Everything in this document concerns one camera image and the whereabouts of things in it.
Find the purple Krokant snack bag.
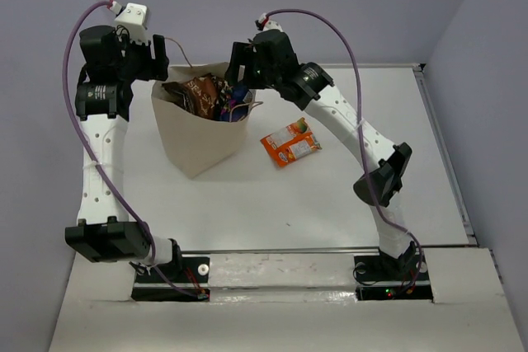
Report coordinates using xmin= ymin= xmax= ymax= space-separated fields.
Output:
xmin=212 ymin=76 xmax=253 ymax=122

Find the brown Kettle chips bag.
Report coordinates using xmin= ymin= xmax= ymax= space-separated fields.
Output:
xmin=162 ymin=73 xmax=224 ymax=120

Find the beige paper bag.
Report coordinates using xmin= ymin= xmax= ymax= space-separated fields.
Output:
xmin=151 ymin=62 xmax=261 ymax=179

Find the orange Fox's candy bag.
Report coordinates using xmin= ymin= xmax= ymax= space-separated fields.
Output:
xmin=260 ymin=117 xmax=322 ymax=168

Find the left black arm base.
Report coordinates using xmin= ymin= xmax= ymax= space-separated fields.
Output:
xmin=130 ymin=256 xmax=210 ymax=303

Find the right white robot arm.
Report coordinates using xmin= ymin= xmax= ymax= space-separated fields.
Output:
xmin=224 ymin=29 xmax=417 ymax=279

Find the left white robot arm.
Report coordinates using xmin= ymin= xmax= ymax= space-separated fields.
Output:
xmin=64 ymin=26 xmax=182 ymax=282

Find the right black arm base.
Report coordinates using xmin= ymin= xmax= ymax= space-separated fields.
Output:
xmin=352 ymin=254 xmax=433 ymax=301

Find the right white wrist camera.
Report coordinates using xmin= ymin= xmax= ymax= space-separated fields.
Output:
xmin=252 ymin=13 xmax=285 ymax=43

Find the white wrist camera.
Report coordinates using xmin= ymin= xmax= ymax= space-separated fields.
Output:
xmin=252 ymin=13 xmax=285 ymax=43
xmin=108 ymin=0 xmax=149 ymax=45

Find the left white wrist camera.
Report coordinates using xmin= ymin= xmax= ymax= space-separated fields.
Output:
xmin=108 ymin=0 xmax=149 ymax=45

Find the aluminium table frame rail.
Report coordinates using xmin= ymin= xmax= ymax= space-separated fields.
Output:
xmin=412 ymin=63 xmax=479 ymax=247

